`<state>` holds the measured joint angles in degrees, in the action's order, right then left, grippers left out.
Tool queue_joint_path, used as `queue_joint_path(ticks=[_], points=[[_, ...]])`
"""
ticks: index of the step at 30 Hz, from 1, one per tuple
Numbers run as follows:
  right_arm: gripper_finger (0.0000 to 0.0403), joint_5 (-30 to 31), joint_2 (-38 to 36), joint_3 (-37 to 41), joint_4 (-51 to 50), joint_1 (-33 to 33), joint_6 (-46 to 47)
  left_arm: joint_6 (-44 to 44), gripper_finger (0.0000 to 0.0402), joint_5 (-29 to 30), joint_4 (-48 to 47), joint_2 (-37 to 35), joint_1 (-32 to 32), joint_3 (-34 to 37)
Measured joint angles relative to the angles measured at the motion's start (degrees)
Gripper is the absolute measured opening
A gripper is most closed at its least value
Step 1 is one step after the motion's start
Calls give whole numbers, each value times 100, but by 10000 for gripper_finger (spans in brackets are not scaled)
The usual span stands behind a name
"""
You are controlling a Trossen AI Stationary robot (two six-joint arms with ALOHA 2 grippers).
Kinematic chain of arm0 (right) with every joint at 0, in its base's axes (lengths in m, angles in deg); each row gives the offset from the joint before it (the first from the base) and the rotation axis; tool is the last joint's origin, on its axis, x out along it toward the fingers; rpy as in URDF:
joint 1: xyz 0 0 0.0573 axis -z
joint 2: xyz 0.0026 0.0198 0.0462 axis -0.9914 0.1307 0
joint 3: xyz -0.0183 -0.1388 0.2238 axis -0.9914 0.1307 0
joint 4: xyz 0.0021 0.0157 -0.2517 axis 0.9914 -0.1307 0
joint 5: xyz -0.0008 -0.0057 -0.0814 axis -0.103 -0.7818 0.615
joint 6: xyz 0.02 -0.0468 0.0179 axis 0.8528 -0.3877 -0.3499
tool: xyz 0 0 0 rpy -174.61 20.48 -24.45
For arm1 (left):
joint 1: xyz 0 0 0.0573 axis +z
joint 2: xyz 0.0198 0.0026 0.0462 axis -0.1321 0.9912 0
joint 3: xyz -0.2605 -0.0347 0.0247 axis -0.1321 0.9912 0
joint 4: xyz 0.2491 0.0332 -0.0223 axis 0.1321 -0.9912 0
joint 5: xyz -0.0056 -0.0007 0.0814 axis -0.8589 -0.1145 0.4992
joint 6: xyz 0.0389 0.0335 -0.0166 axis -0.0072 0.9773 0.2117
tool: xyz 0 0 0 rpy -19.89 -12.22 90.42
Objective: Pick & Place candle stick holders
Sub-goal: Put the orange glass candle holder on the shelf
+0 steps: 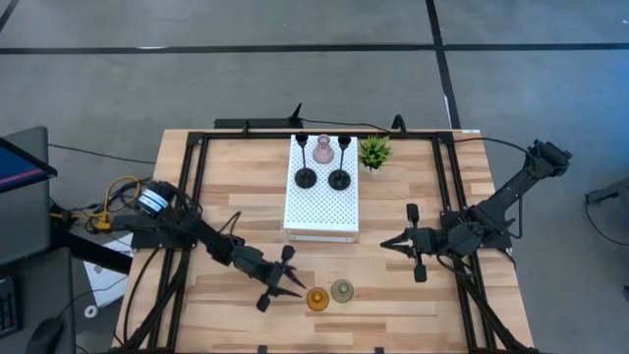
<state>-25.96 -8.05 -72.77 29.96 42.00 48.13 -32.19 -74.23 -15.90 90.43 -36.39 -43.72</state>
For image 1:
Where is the white perforated metal shelf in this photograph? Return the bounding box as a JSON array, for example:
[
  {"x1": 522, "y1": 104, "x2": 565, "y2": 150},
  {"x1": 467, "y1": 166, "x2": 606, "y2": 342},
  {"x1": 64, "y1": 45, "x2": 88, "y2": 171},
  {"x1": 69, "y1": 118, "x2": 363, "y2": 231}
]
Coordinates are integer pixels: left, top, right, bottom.
[{"x1": 283, "y1": 134, "x2": 361, "y2": 245}]

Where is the black stand bar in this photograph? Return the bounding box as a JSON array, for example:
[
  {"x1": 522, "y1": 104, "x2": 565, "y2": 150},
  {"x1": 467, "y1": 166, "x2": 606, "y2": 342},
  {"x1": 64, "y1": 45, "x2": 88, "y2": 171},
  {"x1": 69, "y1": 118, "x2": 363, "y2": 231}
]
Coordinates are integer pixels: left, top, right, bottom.
[{"x1": 48, "y1": 230, "x2": 134, "y2": 274}]

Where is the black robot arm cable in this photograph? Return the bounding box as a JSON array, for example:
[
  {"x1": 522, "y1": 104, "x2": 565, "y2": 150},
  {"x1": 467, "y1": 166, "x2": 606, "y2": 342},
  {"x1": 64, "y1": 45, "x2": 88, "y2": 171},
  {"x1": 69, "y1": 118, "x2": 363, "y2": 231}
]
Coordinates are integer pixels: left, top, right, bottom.
[{"x1": 449, "y1": 136, "x2": 537, "y2": 161}]

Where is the black power cable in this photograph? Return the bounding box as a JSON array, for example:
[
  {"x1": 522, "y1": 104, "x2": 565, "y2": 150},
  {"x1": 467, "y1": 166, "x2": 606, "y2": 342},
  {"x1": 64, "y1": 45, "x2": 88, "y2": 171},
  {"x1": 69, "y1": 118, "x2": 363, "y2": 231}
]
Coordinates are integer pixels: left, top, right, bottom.
[{"x1": 300, "y1": 116, "x2": 394, "y2": 132}]

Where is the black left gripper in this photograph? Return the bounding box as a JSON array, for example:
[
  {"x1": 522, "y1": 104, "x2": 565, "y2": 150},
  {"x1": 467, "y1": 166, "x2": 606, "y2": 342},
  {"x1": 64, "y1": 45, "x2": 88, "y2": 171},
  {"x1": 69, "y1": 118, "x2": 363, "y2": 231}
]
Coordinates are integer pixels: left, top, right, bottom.
[{"x1": 235, "y1": 245, "x2": 307, "y2": 314}]

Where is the pink glass candle holder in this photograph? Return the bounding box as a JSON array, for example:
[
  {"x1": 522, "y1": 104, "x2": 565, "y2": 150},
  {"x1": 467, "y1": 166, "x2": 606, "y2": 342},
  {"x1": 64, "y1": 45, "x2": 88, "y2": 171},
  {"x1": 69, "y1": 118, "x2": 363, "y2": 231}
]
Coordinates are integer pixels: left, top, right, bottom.
[{"x1": 313, "y1": 133, "x2": 336, "y2": 165}]

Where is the grey monitor with blue screen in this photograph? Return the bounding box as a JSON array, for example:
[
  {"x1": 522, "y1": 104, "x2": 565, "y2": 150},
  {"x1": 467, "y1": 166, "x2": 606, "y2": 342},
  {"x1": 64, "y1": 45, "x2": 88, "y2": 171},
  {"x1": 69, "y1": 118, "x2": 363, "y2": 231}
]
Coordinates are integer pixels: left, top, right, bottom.
[{"x1": 0, "y1": 126, "x2": 59, "y2": 266}]

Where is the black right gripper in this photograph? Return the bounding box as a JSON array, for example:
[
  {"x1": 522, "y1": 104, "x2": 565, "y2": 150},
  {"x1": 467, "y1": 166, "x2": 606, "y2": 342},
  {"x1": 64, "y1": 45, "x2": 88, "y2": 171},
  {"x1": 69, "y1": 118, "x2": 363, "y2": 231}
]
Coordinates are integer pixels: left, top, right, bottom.
[{"x1": 380, "y1": 204, "x2": 448, "y2": 283}]

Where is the white paper sheet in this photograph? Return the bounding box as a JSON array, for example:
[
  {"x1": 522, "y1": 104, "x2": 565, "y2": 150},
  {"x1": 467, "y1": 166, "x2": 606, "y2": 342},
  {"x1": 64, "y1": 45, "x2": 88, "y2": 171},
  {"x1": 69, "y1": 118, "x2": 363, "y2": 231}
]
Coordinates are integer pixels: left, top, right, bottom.
[{"x1": 82, "y1": 233, "x2": 135, "y2": 309}]

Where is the dark grey desk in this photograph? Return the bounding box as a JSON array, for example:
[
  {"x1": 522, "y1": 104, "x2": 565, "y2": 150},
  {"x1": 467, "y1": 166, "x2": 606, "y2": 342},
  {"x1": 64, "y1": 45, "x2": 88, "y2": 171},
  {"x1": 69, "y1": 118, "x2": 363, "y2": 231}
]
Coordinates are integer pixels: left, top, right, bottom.
[{"x1": 0, "y1": 248, "x2": 78, "y2": 354}]

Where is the black computer mouse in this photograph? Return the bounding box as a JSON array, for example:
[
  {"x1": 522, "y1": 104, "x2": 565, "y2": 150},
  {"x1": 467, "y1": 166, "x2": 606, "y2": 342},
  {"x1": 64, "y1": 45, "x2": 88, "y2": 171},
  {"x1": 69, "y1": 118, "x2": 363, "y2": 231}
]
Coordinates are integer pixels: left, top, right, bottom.
[{"x1": 25, "y1": 317, "x2": 65, "y2": 354}]

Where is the black keyboard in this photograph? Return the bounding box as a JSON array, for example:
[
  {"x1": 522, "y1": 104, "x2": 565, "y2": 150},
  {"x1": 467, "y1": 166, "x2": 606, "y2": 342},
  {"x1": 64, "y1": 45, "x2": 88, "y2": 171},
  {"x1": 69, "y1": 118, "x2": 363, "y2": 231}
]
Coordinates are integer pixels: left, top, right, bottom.
[{"x1": 0, "y1": 274, "x2": 24, "y2": 340}]

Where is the black metal table frame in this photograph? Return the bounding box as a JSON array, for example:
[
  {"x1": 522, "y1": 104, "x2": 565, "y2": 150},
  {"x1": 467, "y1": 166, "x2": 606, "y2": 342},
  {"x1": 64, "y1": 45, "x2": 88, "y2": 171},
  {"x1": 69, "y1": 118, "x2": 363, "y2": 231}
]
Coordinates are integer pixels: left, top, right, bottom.
[{"x1": 105, "y1": 128, "x2": 542, "y2": 354}]

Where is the tall black candlestick holder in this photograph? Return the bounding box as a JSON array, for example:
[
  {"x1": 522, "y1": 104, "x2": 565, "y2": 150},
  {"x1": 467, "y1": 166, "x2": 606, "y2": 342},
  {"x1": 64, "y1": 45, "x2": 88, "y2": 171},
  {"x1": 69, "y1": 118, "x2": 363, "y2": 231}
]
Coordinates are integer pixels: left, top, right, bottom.
[
  {"x1": 327, "y1": 134, "x2": 353, "y2": 192},
  {"x1": 294, "y1": 132, "x2": 318, "y2": 190}
]

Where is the black cable with plug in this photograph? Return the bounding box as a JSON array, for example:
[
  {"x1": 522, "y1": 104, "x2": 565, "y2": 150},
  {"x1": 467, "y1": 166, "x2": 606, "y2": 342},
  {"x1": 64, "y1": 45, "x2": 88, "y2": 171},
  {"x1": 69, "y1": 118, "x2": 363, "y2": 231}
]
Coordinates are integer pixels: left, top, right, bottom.
[{"x1": 584, "y1": 189, "x2": 629, "y2": 247}]

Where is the amber glass candle holder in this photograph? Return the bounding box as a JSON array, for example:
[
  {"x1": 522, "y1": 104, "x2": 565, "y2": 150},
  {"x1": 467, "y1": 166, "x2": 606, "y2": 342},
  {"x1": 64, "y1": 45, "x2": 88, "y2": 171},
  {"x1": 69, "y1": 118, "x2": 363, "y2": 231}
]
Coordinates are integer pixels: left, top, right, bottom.
[{"x1": 305, "y1": 286, "x2": 331, "y2": 313}]

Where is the black floor cable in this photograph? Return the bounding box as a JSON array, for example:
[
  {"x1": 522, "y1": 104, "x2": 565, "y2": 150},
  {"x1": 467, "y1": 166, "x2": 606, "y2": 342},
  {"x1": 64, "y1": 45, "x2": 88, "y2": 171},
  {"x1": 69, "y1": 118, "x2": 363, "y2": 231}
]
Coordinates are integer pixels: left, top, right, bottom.
[{"x1": 48, "y1": 144, "x2": 157, "y2": 164}]

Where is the yellow cable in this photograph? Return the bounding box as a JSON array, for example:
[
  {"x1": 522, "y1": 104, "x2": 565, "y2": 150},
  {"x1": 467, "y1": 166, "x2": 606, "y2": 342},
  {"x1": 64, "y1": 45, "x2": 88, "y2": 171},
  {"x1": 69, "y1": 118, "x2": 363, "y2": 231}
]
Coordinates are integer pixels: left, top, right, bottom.
[{"x1": 95, "y1": 175, "x2": 143, "y2": 232}]

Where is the small green potted plant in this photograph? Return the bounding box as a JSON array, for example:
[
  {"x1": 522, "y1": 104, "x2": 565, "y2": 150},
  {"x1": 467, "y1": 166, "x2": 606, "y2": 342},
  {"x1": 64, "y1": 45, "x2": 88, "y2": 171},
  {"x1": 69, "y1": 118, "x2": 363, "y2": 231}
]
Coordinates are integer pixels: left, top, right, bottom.
[{"x1": 357, "y1": 135, "x2": 394, "y2": 176}]

